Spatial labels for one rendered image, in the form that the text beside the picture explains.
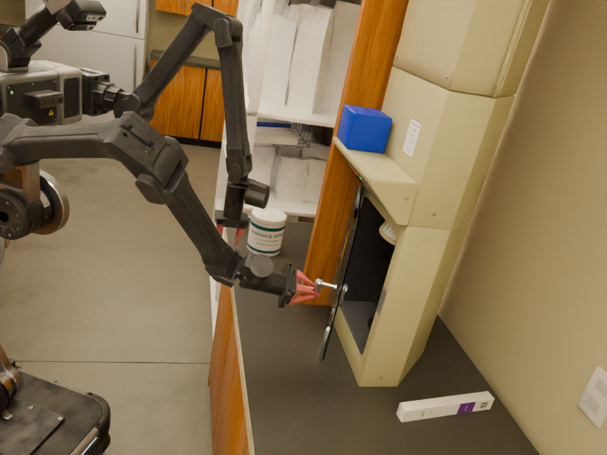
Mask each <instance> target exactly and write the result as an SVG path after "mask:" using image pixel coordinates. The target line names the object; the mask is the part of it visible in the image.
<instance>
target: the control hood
mask: <svg viewBox="0 0 607 455"><path fill-rule="evenodd" d="M332 141H333V142H334V143H335V145H336V146H337V148H338V149H339V151H340V152H341V153H342V155H343V156H344V157H345V158H346V159H347V160H348V162H349V163H350V164H351V165H352V166H353V168H354V169H355V170H356V171H357V172H358V174H359V175H360V176H361V177H362V178H363V180H364V181H365V182H366V183H367V185H368V186H369V188H370V190H371V191H372V193H373V194H374V196H375V197H376V199H377V200H378V202H379V204H380V205H381V207H382V208H383V209H384V210H385V211H386V212H387V214H388V215H389V216H390V217H391V218H392V219H393V220H394V222H395V223H396V224H398V225H400V226H405V225H407V223H408V220H409V218H410V214H411V211H412V208H413V205H414V202H415V199H416V194H417V191H418V188H419V185H418V183H417V182H415V181H414V180H413V179H412V178H411V177H410V176H409V175H408V174H407V173H406V172H404V171H403V170H402V169H401V168H400V167H399V166H398V165H397V164H396V163H394V162H393V161H392V160H391V159H390V158H389V157H388V156H387V155H386V154H385V153H373V152H366V151H359V150H351V149H347V148H346V147H345V146H344V145H343V143H342V142H341V141H340V140H339V139H338V138H337V137H333V138H332Z"/></svg>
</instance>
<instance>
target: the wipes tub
mask: <svg viewBox="0 0 607 455"><path fill-rule="evenodd" d="M285 222H286V214H285V213H284V212H283V211H281V210H279V209H274V208H269V207H265V208H264V209H261V208H255V209H253V210H252V214H251V220H250V226H249V232H248V238H247V249H248V250H249V251H250V252H251V253H253V254H255V255H260V254H261V255H267V256H274V255H277V254H279V252H280V249H281V245H282V240H283V235H284V231H285Z"/></svg>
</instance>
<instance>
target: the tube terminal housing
mask: <svg viewBox="0 0 607 455"><path fill-rule="evenodd" d="M514 99H515V95H508V96H503V97H489V96H483V95H477V94H472V93H466V92H460V91H454V90H449V89H447V88H444V87H441V86H439V85H437V84H434V83H433V82H431V81H429V80H426V79H423V78H421V77H418V76H417V75H415V74H412V73H410V72H408V71H405V70H402V69H400V68H398V67H392V69H391V72H390V76H389V80H388V86H387V90H386V94H385V97H384V101H383V105H382V108H381V111H382V112H383V113H385V114H386V115H387V116H389V117H391V118H392V124H391V127H390V130H389V134H388V140H387V144H386V147H385V151H384V153H385V154H386V155H387V156H388V157H389V158H390V159H391V160H392V161H393V162H394V163H396V164H397V165H398V166H399V167H400V168H401V169H402V170H403V171H404V172H406V173H407V174H408V175H409V176H410V177H411V178H412V179H413V180H414V181H415V182H417V183H418V185H419V188H418V191H417V194H416V199H415V202H414V205H413V208H412V211H411V214H410V218H409V220H408V223H407V225H405V226H400V225H398V224H396V223H395V222H394V220H393V219H392V218H391V217H390V216H389V215H388V214H387V212H386V211H385V210H384V209H383V208H382V207H381V205H379V203H378V202H377V201H376V199H375V198H374V197H373V196H372V195H371V193H370V194H369V191H368V190H366V187H365V186H364V187H365V189H364V192H363V196H362V200H361V203H362V201H363V198H364V197H368V199H369V200H370V201H371V203H372V204H373V205H374V206H375V208H376V209H377V210H378V212H379V213H380V214H381V216H382V217H383V218H384V219H385V220H386V222H387V223H388V224H389V225H390V226H391V227H392V229H393V230H394V231H395V232H396V235H397V242H396V246H395V249H394V252H393V255H392V258H391V262H390V265H389V268H388V273H387V276H386V280H385V282H384V285H383V286H384V288H385V289H386V291H387V293H386V296H385V300H384V302H383V305H382V309H381V312H380V314H379V315H378V312H377V310H376V313H375V316H374V319H373V322H372V325H371V328H370V332H369V336H368V340H367V343H366V347H365V349H364V352H363V354H362V355H361V354H360V352H359V350H358V348H357V346H356V343H355V341H354V339H353V337H352V335H351V333H350V329H349V327H348V325H347V323H346V320H345V319H344V317H343V315H342V312H341V309H340V307H338V309H337V312H336V316H335V319H334V323H333V325H334V327H335V329H336V331H337V333H338V336H339V338H340V341H341V344H342V346H343V349H344V351H345V354H346V356H347V359H348V360H349V363H350V367H351V369H352V372H353V374H354V376H355V378H356V380H357V383H358V385H359V386H398V385H399V384H400V382H401V381H402V380H403V378H404V377H405V376H406V374H407V373H408V372H409V370H410V369H411V368H412V366H413V365H414V364H415V362H416V361H417V360H418V359H419V358H420V357H421V355H422V354H423V352H424V350H425V345H426V342H427V341H428V338H429V335H430V332H431V329H432V327H433V325H434V320H435V318H436V315H437V312H438V310H439V307H440V305H441V302H442V299H443V297H444V293H445V290H446V287H447V284H448V283H449V280H450V277H451V274H452V272H453V268H454V265H455V263H456V260H457V257H458V255H459V252H460V250H461V247H462V242H463V240H464V238H465V235H466V232H467V229H468V227H469V225H470V222H471V219H472V215H473V212H474V210H475V207H476V204H477V202H478V199H479V197H480V194H481V190H482V187H483V184H484V182H485V180H486V177H487V174H488V171H489V169H490V165H491V162H492V160H493V157H494V154H495V152H496V149H497V147H498V144H499V141H500V138H501V135H502V132H503V129H504V126H505V124H506V122H507V119H508V116H509V112H510V110H511V107H512V104H513V102H514ZM411 117H413V118H414V119H415V120H416V121H418V122H419V123H421V124H422V126H421V130H420V133H419V136H418V139H417V143H416V148H415V151H414V154H413V158H412V159H411V158H410V157H409V156H408V155H407V154H405V153H404V152H403V151H402V148H403V145H404V141H405V139H406V132H407V129H408V126H409V123H410V119H411ZM361 203H360V206H361Z"/></svg>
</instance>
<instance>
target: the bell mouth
mask: <svg viewBox="0 0 607 455"><path fill-rule="evenodd" d="M379 233H380V235H381V236H382V237H383V238H384V239H386V240H387V241H388V242H389V243H390V244H392V245H394V246H395V245H396V242H397V235H396V232H395V231H394V230H393V229H392V227H391V226H390V225H389V224H388V223H387V222H386V221H385V222H384V223H383V224H382V226H381V227H380V228H379Z"/></svg>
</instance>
